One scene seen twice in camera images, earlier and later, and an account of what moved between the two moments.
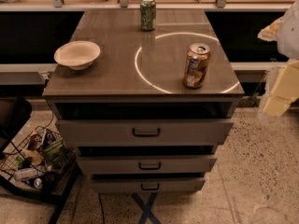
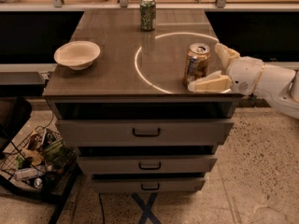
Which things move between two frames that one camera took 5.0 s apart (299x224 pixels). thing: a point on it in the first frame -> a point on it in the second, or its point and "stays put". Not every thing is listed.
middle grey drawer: (145, 164) stays put
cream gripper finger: (285, 91) -> (215, 82)
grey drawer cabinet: (129, 117) stays put
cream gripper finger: (271, 33) -> (225, 55)
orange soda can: (196, 64) stays put
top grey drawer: (143, 133) stays put
